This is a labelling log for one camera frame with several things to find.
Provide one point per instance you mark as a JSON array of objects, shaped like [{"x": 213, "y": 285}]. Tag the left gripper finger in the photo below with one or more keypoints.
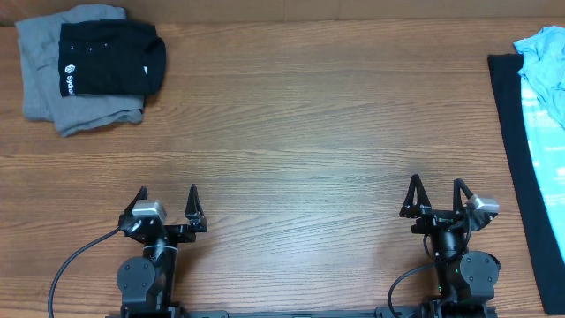
[
  {"x": 193, "y": 211},
  {"x": 141, "y": 195}
]

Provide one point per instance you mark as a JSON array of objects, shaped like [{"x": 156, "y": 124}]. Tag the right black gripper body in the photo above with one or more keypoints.
[{"x": 441, "y": 215}]

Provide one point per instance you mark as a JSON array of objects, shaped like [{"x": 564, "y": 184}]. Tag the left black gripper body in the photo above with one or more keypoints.
[{"x": 177, "y": 234}]

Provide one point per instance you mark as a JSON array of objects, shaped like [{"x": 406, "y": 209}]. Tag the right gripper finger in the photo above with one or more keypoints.
[
  {"x": 416, "y": 203},
  {"x": 460, "y": 188}
]

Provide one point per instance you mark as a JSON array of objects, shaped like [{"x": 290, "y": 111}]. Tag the light blue printed t-shirt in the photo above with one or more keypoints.
[{"x": 542, "y": 98}]

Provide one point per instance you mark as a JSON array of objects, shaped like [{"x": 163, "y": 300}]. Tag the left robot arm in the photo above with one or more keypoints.
[{"x": 147, "y": 282}]

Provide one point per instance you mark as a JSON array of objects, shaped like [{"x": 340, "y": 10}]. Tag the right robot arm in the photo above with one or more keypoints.
[{"x": 466, "y": 278}]

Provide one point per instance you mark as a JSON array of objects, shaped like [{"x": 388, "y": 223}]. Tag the black garment at right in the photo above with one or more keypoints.
[{"x": 546, "y": 259}]

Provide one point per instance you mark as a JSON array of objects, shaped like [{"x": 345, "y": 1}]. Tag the black folded garment with logo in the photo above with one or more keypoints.
[{"x": 110, "y": 57}]

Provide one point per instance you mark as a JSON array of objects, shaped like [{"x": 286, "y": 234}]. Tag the grey folded garment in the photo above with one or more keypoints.
[{"x": 38, "y": 47}]

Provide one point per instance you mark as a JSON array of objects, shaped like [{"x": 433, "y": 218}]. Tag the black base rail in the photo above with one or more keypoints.
[{"x": 378, "y": 312}]

